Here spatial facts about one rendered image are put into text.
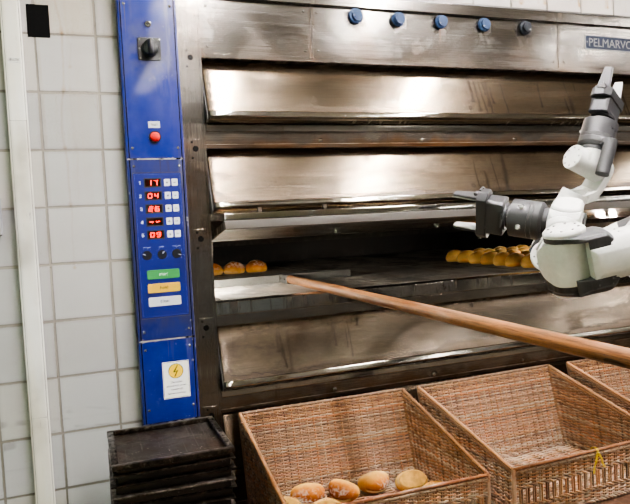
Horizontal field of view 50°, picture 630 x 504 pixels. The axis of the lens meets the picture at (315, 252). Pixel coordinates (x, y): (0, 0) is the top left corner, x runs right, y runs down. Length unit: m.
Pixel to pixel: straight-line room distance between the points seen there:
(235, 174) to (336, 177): 0.32
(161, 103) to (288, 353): 0.82
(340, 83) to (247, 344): 0.86
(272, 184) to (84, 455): 0.93
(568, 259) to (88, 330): 1.26
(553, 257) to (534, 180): 1.18
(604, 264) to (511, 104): 1.25
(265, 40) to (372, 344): 1.00
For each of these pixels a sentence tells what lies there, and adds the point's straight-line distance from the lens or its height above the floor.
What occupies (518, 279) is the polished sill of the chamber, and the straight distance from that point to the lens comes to 2.46.
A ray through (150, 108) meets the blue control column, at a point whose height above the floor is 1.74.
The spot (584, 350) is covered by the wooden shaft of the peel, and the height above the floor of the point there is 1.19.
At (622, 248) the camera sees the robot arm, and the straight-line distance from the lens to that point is 1.32.
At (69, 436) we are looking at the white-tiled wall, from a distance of 2.01.
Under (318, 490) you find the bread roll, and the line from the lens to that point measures 2.04.
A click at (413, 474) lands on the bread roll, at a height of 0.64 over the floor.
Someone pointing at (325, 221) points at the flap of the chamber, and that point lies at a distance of 1.93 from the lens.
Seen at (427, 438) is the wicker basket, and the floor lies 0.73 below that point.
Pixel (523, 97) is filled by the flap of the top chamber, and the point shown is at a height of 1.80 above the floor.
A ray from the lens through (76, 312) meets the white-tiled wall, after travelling 1.94.
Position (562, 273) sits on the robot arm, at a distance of 1.33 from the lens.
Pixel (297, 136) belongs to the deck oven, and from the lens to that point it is 2.08.
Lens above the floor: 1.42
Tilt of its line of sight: 3 degrees down
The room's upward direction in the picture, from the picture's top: 3 degrees counter-clockwise
